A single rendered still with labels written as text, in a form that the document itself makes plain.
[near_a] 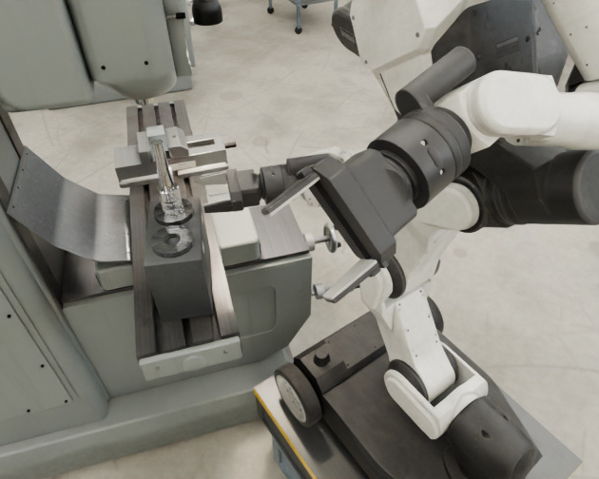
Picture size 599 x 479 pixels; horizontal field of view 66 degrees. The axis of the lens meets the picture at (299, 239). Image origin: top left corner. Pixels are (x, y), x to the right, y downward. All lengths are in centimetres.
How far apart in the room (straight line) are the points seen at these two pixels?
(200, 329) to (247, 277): 47
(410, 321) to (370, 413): 32
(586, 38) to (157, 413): 169
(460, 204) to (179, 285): 60
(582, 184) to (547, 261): 213
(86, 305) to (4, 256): 31
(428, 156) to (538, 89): 15
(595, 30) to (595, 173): 20
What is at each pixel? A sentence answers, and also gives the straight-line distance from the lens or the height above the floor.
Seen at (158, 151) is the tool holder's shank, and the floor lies 132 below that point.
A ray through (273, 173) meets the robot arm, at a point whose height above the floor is 123.
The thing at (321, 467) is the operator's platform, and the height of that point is 40.
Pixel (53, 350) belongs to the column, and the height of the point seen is 62.
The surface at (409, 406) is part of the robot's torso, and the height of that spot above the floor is 69.
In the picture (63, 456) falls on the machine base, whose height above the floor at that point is 13.
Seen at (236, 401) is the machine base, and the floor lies 17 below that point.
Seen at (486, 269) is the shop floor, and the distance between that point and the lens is 271.
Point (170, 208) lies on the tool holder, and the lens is 107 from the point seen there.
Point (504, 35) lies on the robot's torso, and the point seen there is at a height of 158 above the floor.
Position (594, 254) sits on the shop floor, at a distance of 308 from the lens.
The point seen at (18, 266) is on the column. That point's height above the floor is 96.
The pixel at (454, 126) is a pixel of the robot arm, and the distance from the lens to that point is 50.
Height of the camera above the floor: 183
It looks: 43 degrees down
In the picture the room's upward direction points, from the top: straight up
